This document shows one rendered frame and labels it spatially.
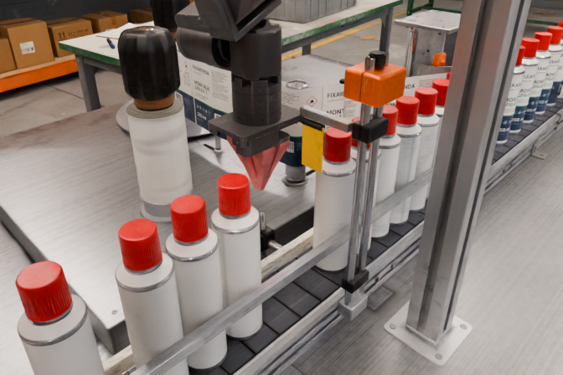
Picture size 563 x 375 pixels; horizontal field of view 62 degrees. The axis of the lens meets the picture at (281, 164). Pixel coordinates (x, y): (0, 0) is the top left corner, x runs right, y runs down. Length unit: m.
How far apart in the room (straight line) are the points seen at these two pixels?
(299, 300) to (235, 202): 0.21
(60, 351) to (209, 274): 0.14
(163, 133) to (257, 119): 0.22
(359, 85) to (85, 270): 0.47
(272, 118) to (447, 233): 0.24
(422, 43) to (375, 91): 0.53
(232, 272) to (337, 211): 0.17
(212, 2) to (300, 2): 1.99
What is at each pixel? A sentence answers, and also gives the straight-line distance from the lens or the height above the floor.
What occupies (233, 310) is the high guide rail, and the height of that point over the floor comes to 0.96.
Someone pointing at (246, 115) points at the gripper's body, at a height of 1.12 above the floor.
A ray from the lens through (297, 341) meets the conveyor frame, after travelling 0.62.
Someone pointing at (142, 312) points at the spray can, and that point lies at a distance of 0.46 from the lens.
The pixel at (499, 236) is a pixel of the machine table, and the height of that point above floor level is 0.83.
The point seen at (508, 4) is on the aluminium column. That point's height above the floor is 1.25.
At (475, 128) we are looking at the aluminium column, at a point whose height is 1.14.
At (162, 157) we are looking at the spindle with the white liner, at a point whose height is 1.00.
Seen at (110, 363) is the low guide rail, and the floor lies 0.91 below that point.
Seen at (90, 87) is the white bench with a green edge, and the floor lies 0.59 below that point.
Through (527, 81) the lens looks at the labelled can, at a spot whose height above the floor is 1.00.
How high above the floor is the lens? 1.33
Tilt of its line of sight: 29 degrees down
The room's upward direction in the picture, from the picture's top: straight up
